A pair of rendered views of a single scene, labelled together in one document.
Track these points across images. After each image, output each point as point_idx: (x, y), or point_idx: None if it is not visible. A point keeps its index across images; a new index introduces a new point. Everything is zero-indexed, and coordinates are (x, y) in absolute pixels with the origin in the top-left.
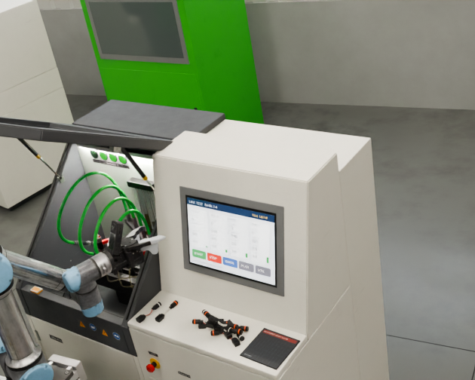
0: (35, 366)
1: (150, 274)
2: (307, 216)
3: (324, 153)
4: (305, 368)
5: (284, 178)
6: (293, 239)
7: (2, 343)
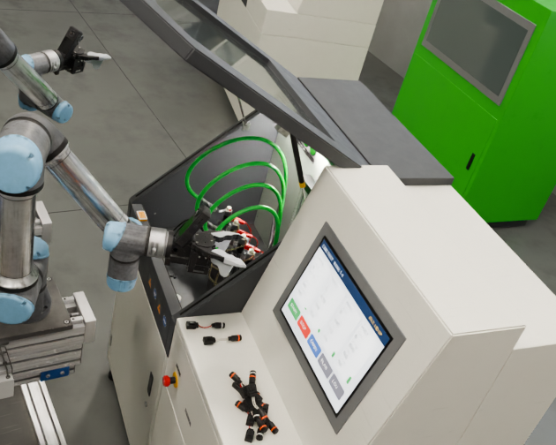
0: (11, 295)
1: (237, 288)
2: (423, 373)
3: (510, 314)
4: None
5: (432, 307)
6: (389, 384)
7: None
